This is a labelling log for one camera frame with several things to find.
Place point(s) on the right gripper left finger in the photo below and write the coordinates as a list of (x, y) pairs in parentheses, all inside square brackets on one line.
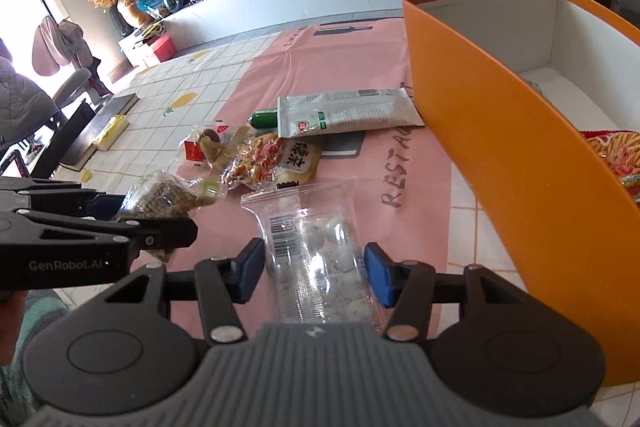
[(222, 284)]

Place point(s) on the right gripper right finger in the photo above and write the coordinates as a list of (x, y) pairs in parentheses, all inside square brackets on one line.
[(405, 287)]

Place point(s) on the clear candy packet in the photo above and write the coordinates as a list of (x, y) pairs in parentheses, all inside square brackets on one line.
[(314, 260)]

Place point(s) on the brown seed snack packet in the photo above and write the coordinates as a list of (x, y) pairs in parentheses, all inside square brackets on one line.
[(165, 195)]

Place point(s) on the peanut snack packet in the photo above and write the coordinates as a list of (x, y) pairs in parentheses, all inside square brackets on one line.
[(266, 162)]

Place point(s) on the small red snack packet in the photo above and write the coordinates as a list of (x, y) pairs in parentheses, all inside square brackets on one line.
[(206, 142)]

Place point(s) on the green sausage stick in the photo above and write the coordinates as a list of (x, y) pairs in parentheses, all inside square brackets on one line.
[(264, 119)]

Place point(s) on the silver white snack pouch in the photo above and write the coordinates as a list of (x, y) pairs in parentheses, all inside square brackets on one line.
[(345, 111)]

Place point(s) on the orange chips packet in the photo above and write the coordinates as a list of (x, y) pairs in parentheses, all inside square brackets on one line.
[(620, 149)]

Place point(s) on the pink paper mat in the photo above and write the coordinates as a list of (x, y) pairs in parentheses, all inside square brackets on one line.
[(401, 177)]

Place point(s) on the lemon pattern tablecloth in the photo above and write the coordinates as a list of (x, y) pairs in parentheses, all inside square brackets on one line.
[(194, 89)]

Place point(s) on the red box on floor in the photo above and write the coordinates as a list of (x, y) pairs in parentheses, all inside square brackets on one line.
[(162, 48)]

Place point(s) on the orange cardboard box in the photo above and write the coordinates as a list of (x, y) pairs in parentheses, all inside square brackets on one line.
[(510, 88)]

